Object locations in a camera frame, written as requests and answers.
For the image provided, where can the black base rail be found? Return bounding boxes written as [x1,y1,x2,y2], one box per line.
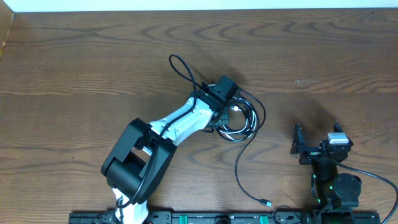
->
[68,210,382,224]

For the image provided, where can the black USB cable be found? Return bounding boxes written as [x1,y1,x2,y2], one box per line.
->
[214,88,272,208]

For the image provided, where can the small black wire loop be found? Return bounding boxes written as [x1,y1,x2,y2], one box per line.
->
[272,205,301,224]

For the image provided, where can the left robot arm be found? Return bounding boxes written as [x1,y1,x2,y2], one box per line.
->
[101,76,239,223]

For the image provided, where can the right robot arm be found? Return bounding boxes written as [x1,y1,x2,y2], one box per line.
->
[290,122,362,223]

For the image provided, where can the white USB cable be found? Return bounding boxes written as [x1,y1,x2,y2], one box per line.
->
[222,104,259,137]

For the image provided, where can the right camera black cable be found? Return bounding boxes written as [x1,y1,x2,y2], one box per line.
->
[335,161,398,224]

